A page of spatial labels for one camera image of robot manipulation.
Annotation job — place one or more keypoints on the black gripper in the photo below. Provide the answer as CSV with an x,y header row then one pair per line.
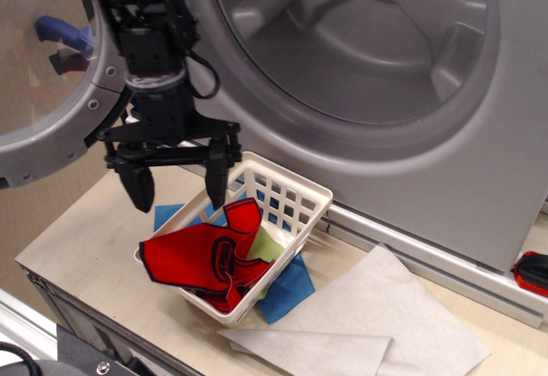
x,y
170,131

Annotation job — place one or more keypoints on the red cloth with dark trim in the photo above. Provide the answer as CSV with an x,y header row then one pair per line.
x,y
208,258

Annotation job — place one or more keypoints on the light green cloth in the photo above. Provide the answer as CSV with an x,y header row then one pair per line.
x,y
266,248

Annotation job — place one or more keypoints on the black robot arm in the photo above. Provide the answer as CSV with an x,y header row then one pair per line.
x,y
156,38

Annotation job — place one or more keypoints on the grey round washer door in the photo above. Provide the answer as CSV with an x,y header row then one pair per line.
x,y
48,121

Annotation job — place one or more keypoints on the blue and white spray bottle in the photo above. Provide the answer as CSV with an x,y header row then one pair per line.
x,y
78,44

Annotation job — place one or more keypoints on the blue cloth under basket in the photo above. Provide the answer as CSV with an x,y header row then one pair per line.
x,y
292,287

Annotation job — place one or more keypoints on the grey felt cloth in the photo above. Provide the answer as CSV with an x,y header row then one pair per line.
x,y
376,319

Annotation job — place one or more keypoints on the red and black tool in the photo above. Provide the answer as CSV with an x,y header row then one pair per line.
x,y
530,272

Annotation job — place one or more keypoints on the black metal bracket with bolt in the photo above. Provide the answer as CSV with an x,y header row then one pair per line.
x,y
84,359

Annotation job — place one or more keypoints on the aluminium table frame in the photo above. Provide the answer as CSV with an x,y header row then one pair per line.
x,y
87,323

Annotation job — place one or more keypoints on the aluminium profile rail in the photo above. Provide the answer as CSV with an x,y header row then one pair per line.
x,y
428,260

